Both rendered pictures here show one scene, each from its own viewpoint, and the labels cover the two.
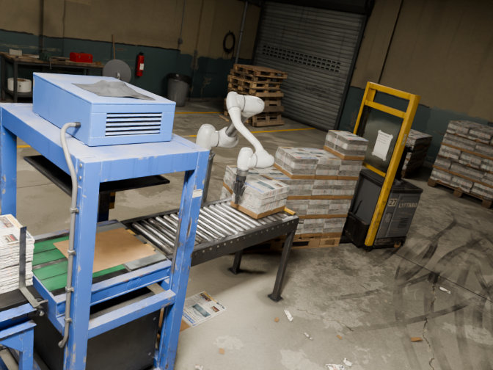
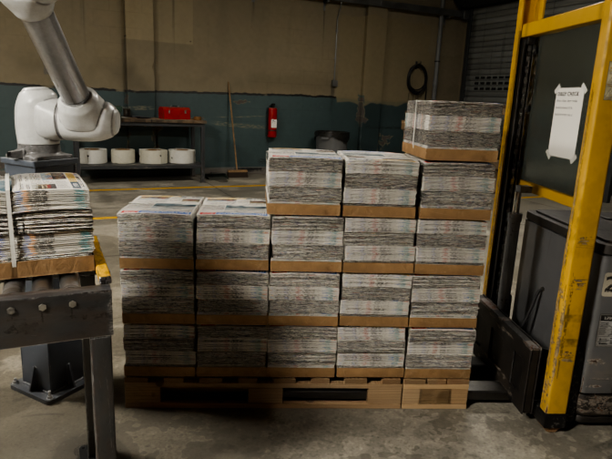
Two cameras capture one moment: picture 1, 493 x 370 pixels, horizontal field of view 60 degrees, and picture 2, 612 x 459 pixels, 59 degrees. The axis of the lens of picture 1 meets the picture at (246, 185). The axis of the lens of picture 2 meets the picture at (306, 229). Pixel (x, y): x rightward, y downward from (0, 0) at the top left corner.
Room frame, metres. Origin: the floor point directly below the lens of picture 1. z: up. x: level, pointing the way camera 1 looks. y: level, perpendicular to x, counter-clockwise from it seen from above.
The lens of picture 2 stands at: (2.32, -1.45, 1.28)
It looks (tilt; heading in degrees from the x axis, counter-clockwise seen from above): 13 degrees down; 25
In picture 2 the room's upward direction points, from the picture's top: 3 degrees clockwise
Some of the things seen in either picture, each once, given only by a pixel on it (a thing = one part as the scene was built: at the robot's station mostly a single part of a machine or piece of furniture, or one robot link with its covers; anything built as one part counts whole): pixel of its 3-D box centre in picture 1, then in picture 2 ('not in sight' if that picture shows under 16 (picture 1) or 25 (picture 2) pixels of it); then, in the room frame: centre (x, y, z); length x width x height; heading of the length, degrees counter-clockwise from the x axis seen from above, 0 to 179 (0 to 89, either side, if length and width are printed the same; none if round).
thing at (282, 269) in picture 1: (283, 264); (106, 451); (3.26, -0.45, 0.34); 0.06 x 0.06 x 0.68; 51
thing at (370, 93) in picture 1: (352, 154); (509, 171); (5.15, -1.20, 0.97); 0.09 x 0.09 x 1.75; 30
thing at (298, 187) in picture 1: (274, 208); (268, 299); (4.29, -0.35, 0.42); 1.17 x 0.39 x 0.83; 120
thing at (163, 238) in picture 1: (161, 236); not in sight; (2.51, 0.48, 0.77); 0.47 x 0.05 x 0.05; 51
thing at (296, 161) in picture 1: (295, 162); (300, 179); (4.35, -0.46, 0.95); 0.38 x 0.29 x 0.23; 31
